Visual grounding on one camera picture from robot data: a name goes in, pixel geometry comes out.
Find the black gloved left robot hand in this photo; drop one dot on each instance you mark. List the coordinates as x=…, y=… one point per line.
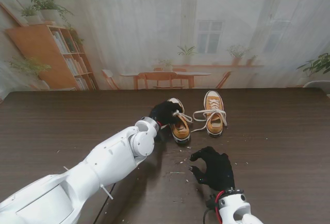
x=165, y=114

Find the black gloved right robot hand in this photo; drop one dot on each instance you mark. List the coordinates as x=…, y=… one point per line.
x=217, y=170

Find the yellow canvas sneaker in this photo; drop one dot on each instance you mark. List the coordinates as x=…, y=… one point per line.
x=180, y=131
x=214, y=97

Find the white zip tie left arm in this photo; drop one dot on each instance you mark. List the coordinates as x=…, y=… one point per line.
x=107, y=193

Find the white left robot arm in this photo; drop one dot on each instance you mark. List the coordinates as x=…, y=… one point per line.
x=90, y=172

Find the printed room scene backdrop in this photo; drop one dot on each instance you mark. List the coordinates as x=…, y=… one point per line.
x=141, y=28

